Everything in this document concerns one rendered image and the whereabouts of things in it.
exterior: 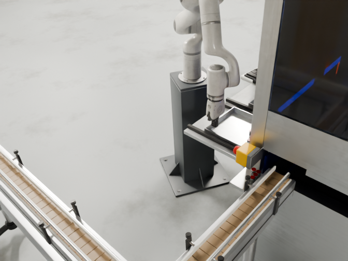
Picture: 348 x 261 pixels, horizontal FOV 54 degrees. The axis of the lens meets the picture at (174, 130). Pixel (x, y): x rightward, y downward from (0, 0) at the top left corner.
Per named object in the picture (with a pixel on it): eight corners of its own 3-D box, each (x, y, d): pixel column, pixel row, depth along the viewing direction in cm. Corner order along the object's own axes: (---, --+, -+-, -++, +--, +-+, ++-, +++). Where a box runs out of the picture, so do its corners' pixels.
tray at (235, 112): (289, 135, 173) (290, 130, 171) (261, 162, 159) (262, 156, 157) (233, 111, 193) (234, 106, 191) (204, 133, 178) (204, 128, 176)
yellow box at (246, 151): (258, 161, 148) (260, 148, 144) (249, 170, 144) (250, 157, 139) (244, 153, 152) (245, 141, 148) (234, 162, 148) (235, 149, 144)
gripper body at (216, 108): (215, 102, 163) (214, 121, 170) (228, 93, 169) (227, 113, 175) (202, 97, 167) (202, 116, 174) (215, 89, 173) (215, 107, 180)
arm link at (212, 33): (232, 22, 164) (237, 86, 169) (199, 25, 163) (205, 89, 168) (237, 18, 155) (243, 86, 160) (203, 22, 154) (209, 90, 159)
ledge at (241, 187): (273, 183, 150) (273, 180, 149) (256, 201, 143) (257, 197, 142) (245, 169, 158) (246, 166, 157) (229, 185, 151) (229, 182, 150)
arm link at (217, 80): (223, 86, 171) (205, 88, 170) (224, 61, 163) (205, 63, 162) (228, 95, 164) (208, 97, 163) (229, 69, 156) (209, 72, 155)
